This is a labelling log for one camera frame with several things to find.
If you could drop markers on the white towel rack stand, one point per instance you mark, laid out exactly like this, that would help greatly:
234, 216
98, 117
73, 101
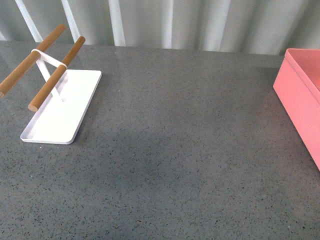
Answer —
61, 104

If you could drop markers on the white pleated curtain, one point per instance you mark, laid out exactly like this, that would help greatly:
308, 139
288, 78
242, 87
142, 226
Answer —
238, 26

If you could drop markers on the pink plastic box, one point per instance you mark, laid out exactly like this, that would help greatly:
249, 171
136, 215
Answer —
297, 85

